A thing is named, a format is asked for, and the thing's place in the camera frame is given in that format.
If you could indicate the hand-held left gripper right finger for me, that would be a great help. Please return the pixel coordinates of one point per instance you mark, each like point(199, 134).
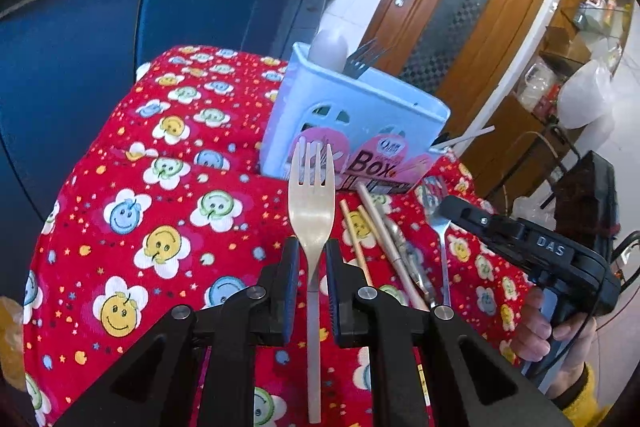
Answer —
point(334, 292)

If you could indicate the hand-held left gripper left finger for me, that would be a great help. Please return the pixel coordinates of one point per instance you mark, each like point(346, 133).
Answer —
point(290, 292)

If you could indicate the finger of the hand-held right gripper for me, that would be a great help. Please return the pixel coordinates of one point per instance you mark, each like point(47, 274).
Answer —
point(470, 214)

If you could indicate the silver metal fork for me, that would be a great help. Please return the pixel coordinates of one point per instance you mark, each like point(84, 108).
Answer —
point(442, 247)

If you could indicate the silver metal chopstick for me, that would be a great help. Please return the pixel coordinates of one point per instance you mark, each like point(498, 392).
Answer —
point(400, 242)
point(417, 274)

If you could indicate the beige plastic fork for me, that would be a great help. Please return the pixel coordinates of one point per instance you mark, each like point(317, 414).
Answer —
point(362, 59)
point(310, 207)

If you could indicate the light blue utensil box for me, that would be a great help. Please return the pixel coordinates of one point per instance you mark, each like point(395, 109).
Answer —
point(370, 107)

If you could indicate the beige plastic spoon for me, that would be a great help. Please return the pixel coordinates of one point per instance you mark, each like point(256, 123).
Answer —
point(327, 49)

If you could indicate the person's right forearm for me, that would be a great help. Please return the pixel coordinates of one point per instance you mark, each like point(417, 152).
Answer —
point(585, 402)

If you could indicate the person's right hand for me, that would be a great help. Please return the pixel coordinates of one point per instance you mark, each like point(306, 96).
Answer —
point(532, 332)

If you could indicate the small white plastic bag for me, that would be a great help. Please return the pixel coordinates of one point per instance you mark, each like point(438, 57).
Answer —
point(537, 87)

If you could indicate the red smiley printed tablecloth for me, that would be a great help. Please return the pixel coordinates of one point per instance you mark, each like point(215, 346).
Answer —
point(175, 187)

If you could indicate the large white plastic bag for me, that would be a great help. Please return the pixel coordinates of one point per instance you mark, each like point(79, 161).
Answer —
point(585, 92)

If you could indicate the wooden storage shelf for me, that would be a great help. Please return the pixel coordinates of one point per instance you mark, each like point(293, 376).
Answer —
point(565, 42)

